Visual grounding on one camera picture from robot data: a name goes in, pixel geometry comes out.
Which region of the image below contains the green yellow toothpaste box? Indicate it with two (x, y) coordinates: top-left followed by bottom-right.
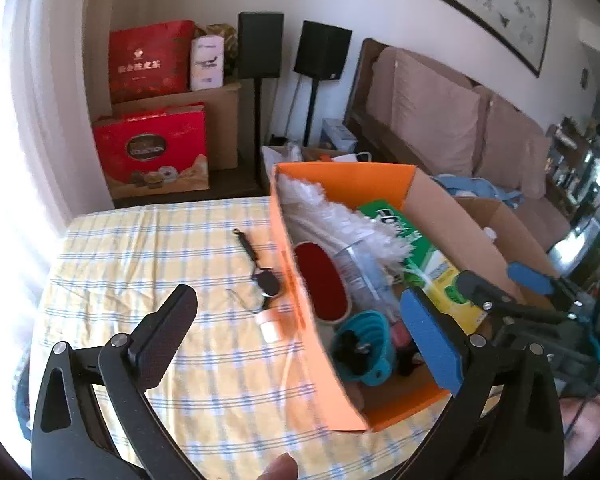
(358, 200), (486, 334)

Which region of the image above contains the blue collapsible funnel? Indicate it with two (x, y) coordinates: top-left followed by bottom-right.
(329, 311), (396, 387)

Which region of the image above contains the small pink white jar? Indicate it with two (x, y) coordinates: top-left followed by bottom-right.
(254, 309), (283, 344)

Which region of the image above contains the red lint brush white rim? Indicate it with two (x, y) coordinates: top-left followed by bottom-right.
(294, 242), (351, 325)

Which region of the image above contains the white fluffy duster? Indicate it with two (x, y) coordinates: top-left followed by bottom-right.
(276, 174), (414, 275)

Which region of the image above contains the clear glitter bottle pink cap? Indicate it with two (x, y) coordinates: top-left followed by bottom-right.
(334, 240), (413, 349)

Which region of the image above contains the right hand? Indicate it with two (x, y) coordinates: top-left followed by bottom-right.
(559, 396), (600, 476)

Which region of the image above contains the left hand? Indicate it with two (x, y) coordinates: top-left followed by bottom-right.
(258, 453), (299, 480)

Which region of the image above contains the clear plastic bottle white cap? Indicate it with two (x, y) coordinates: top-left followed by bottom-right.
(483, 226), (498, 243)

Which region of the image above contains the brown cardboard box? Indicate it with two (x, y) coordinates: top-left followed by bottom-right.
(452, 197), (558, 310)

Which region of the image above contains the yellow checked bed cover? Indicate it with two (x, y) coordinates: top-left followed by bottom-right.
(30, 197), (442, 479)

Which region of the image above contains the blue cloth on sofa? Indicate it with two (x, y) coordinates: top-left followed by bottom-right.
(432, 174), (524, 209)

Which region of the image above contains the orange cardboard box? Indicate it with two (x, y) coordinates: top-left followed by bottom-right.
(268, 160), (527, 434)

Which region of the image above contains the brown cushioned sofa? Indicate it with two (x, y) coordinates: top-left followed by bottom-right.
(344, 38), (570, 250)

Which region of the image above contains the white curtain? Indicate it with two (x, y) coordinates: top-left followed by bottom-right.
(0, 0), (112, 234)

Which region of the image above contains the large brown cardboard carton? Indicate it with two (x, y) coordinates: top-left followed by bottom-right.
(112, 82), (242, 170)

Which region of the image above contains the right black speaker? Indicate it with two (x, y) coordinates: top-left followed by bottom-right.
(294, 21), (352, 148)

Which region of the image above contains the black speaker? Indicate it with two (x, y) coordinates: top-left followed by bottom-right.
(294, 21), (352, 148)
(238, 11), (285, 185)

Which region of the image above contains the red tea gift box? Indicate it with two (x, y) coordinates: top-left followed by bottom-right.
(108, 21), (196, 104)

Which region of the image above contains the left black speaker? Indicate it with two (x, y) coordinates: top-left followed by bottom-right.
(238, 11), (285, 185)

